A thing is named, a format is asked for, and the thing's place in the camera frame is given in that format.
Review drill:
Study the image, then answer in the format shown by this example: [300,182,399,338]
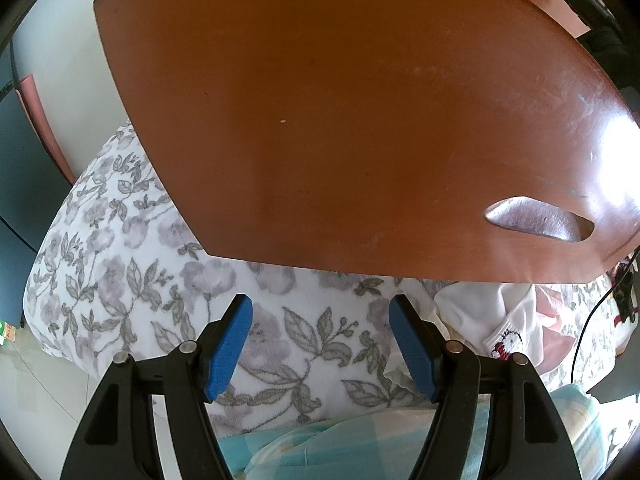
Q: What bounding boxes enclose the pink folded board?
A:
[15,74,76,186]

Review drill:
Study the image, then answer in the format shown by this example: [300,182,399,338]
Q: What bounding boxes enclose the white Hello Kitty sock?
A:
[434,280,547,367]

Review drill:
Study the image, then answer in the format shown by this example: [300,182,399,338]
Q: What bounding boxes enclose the red black printed cloth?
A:
[611,259,640,328]

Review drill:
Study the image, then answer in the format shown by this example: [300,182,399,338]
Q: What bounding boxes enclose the pink underwear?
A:
[534,287,577,372]

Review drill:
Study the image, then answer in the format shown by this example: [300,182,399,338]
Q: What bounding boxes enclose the floral blanket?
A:
[22,122,621,433]

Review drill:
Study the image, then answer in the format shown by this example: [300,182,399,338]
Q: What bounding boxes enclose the light blue checked bedding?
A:
[220,384,603,480]

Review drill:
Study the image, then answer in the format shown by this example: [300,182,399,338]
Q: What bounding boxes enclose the wooden drawer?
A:
[93,0,640,285]

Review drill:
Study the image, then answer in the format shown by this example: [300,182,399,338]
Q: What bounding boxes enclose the black power cable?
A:
[570,247,640,388]

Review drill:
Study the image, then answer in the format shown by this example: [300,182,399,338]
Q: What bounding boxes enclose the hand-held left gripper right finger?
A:
[388,294,583,480]

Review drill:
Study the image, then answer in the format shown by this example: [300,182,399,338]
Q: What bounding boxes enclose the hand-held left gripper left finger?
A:
[60,294,252,480]

